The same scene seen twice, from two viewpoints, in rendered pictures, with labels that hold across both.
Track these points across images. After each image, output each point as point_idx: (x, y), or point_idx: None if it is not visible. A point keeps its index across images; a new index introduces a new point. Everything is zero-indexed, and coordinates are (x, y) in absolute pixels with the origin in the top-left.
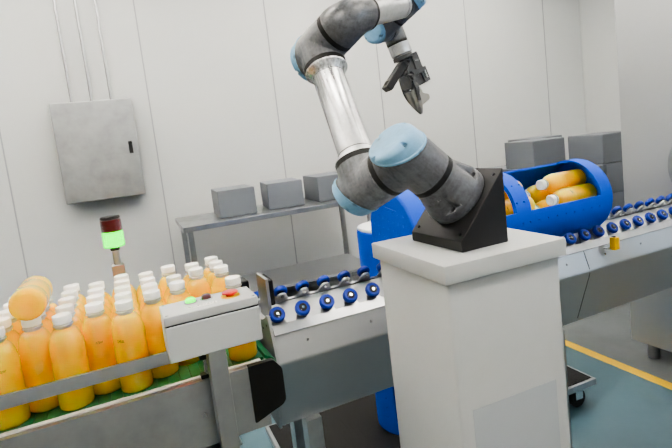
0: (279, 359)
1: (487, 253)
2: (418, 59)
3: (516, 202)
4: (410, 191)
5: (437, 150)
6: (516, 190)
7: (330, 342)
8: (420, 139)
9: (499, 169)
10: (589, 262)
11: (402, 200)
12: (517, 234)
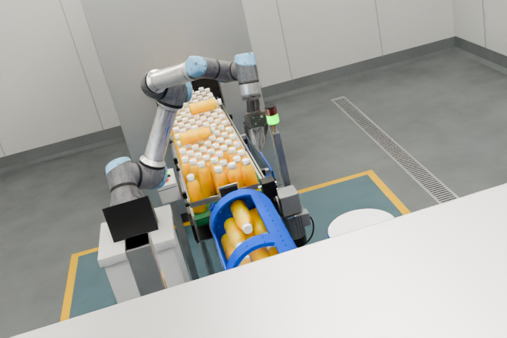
0: (210, 225)
1: (103, 235)
2: (249, 105)
3: (226, 268)
4: (228, 200)
5: (109, 180)
6: (231, 262)
7: (214, 239)
8: (106, 171)
9: (103, 208)
10: None
11: (219, 201)
12: (122, 247)
